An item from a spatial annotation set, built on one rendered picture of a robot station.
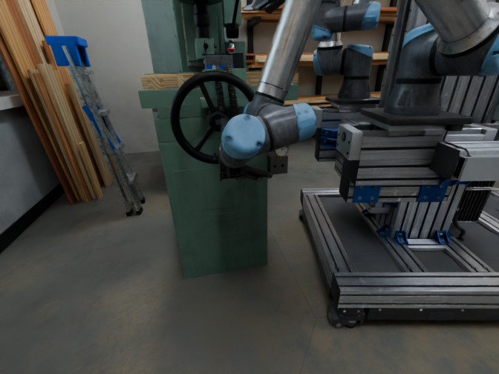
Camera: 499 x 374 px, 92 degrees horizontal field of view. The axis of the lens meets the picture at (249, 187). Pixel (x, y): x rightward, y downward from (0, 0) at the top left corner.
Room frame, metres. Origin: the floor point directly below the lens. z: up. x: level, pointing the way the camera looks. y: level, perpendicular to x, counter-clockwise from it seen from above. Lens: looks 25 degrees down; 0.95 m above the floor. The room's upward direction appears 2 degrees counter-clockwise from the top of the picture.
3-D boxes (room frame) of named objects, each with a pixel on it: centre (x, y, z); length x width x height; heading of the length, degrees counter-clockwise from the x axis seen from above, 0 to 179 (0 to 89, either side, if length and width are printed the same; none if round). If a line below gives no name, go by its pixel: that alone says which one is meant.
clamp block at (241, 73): (0.94, 0.08, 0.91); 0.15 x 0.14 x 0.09; 102
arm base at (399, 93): (0.79, -0.52, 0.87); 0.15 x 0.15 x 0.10
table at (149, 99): (1.02, 0.10, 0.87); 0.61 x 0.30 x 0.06; 102
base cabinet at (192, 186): (1.24, 0.19, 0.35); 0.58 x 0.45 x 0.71; 12
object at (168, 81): (1.13, 0.09, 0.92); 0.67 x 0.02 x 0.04; 102
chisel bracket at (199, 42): (1.14, 0.17, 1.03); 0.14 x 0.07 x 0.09; 12
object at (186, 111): (1.06, 0.15, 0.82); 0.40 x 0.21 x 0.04; 102
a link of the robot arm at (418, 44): (0.78, -0.52, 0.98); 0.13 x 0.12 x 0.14; 19
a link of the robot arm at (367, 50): (1.28, -0.53, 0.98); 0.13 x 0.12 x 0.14; 66
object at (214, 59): (0.94, 0.07, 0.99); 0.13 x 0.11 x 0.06; 102
